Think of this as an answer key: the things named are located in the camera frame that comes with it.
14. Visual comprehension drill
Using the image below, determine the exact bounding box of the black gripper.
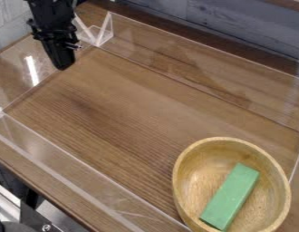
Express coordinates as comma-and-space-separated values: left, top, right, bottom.
24, 0, 80, 71

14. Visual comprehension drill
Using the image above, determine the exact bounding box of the black metal mount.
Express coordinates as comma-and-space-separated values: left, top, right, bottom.
20, 201, 65, 232

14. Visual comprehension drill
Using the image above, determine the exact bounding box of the clear acrylic corner bracket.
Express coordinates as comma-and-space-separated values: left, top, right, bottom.
73, 13, 113, 47

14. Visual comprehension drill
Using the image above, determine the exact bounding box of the green rectangular block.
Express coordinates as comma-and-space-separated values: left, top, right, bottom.
200, 163, 260, 231

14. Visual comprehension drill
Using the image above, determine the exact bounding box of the brown wooden bowl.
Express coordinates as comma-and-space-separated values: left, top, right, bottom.
172, 137, 292, 232

